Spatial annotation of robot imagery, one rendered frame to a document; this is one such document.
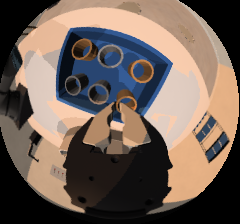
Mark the blue open crate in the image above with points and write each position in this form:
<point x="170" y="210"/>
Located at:
<point x="119" y="79"/>

